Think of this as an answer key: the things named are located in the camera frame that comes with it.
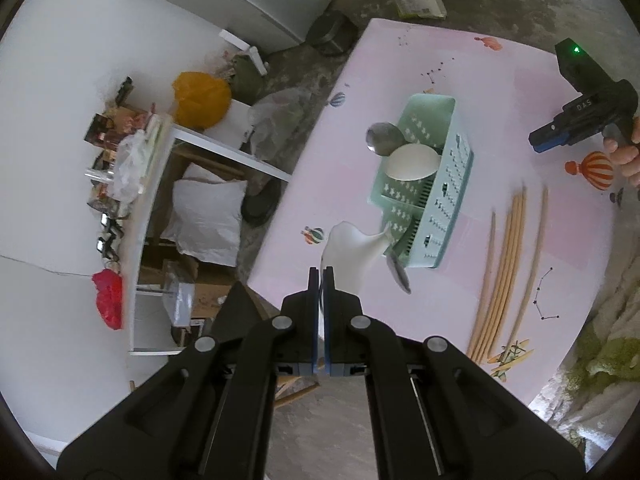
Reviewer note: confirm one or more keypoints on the small cardboard box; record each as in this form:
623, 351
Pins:
190, 295

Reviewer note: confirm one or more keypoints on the glass bottle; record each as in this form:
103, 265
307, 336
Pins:
100, 174

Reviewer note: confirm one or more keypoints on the wooden chopstick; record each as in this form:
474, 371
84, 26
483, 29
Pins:
509, 260
536, 260
516, 260
502, 260

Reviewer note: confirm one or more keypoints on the dark round trash bin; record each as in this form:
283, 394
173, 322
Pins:
330, 35

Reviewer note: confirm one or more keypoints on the teal star-cut utensil holder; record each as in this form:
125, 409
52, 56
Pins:
450, 200

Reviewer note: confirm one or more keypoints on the narrow white box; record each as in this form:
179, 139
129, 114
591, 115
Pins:
245, 47

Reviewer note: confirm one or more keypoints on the person's right hand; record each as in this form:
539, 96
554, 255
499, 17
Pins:
625, 160

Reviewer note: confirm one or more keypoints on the yellow plastic bag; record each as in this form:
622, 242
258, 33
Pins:
202, 100

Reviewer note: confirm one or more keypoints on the white side table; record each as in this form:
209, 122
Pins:
150, 210

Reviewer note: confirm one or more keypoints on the crumpled clear plastic bag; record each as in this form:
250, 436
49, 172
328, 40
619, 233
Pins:
280, 120

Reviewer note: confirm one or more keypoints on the small metal spoon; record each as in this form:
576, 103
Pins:
402, 275

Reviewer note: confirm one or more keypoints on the large metal spoon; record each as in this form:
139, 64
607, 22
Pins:
382, 137

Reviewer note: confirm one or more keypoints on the red plastic bag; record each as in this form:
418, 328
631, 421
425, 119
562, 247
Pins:
107, 297

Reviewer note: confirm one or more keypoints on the small white spoon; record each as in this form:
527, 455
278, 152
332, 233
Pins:
350, 255

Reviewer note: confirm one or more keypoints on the dark round basin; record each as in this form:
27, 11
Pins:
260, 205

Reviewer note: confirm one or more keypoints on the large white ladle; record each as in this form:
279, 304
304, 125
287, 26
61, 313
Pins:
412, 160

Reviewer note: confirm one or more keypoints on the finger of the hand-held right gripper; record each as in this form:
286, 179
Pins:
550, 139

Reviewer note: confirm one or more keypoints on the pink printed tablecloth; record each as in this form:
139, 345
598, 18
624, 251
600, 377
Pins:
450, 85

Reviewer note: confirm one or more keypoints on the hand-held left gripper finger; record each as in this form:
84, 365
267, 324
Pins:
327, 345
316, 345

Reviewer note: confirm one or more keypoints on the green bag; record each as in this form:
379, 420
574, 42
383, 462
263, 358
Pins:
247, 77

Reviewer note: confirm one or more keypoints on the pile of snack packets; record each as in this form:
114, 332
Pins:
125, 115

